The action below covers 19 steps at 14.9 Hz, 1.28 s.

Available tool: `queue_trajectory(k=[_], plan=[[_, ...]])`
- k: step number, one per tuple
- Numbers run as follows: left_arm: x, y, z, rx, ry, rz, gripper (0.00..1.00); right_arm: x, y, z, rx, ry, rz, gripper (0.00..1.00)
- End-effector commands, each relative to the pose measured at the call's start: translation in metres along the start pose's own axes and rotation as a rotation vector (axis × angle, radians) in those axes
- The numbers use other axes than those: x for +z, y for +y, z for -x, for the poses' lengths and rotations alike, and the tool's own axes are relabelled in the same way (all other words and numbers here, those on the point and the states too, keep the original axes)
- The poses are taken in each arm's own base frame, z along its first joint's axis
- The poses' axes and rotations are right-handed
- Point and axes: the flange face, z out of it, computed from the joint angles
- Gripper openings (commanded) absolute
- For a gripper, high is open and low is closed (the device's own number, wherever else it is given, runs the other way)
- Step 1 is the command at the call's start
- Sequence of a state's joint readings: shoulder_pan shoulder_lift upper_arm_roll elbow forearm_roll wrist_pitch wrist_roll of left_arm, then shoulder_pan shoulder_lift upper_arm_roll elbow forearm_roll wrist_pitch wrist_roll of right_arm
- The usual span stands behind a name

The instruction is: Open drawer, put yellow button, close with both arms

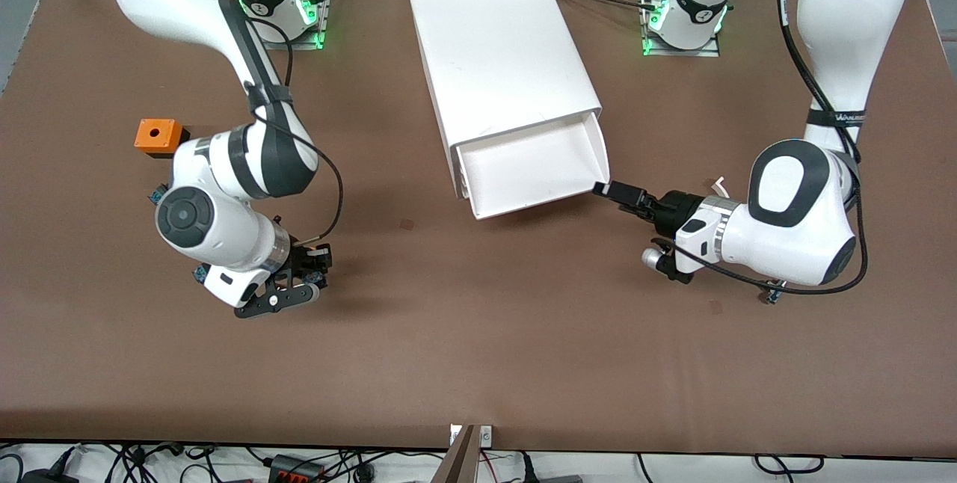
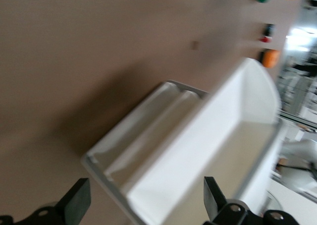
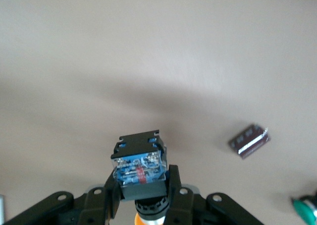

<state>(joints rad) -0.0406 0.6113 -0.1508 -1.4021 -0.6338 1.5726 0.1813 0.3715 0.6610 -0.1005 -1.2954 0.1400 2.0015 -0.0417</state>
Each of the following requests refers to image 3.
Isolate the dark red capacitor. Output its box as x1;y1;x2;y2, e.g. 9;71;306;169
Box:
228;123;271;160

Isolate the green push button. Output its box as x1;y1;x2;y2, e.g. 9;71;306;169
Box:
290;190;317;225

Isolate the yellow push button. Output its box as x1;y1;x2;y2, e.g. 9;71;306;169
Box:
110;128;173;225

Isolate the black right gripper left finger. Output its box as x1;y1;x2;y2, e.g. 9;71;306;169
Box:
79;170;122;225

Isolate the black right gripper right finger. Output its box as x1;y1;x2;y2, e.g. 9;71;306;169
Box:
164;165;196;225

